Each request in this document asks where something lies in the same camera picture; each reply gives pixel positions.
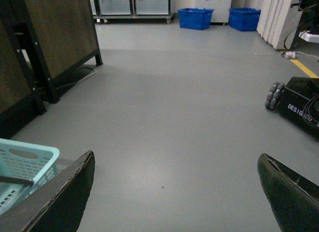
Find white power strip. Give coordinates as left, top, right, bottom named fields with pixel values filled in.
left=281, top=51, right=296, bottom=59

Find glass door display fridge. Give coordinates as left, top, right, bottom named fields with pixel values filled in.
left=90, top=0, right=175, bottom=24

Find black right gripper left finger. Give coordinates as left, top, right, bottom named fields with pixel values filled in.
left=0, top=151, right=95, bottom=232

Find blue plastic crate left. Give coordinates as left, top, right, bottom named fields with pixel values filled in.
left=177, top=8, right=214, bottom=30

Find blue plastic crate right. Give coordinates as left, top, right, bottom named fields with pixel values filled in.
left=229, top=7, right=261, bottom=31

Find light blue plastic basket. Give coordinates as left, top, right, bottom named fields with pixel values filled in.
left=0, top=139, right=60, bottom=214

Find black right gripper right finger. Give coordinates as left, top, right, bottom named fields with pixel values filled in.
left=257, top=153, right=319, bottom=232

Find blue plastic crate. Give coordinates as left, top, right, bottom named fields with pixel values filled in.
left=229, top=7, right=261, bottom=31
left=177, top=8, right=214, bottom=30

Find grey omni wheel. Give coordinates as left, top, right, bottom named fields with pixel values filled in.
left=265, top=82, right=285, bottom=111

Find dark wooden shelf unit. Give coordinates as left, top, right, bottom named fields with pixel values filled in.
left=0, top=0, right=103, bottom=139

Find white folded panels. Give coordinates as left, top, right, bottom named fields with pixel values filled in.
left=257, top=0, right=302, bottom=50

